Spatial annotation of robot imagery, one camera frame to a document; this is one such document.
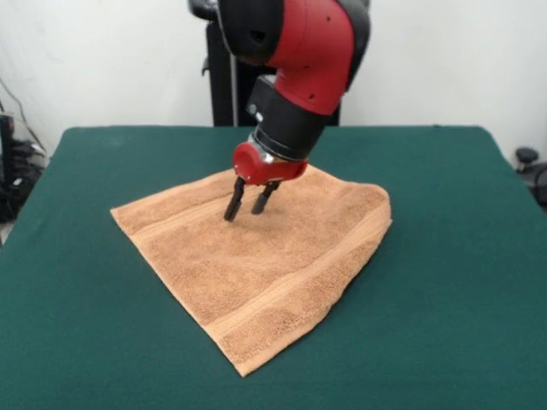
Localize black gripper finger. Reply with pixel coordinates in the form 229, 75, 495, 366
223, 176, 248, 222
250, 180, 282, 216

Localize dark green table cloth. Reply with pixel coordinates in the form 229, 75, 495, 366
0, 125, 547, 410

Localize black cable pile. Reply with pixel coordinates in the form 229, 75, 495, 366
0, 138, 48, 223

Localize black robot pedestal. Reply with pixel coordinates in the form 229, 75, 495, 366
200, 20, 343, 127

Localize upright black device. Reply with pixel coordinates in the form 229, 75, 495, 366
0, 113, 17, 191

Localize tan terry towel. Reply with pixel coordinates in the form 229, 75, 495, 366
109, 166, 393, 378

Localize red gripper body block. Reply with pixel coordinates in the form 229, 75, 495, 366
232, 142, 309, 188

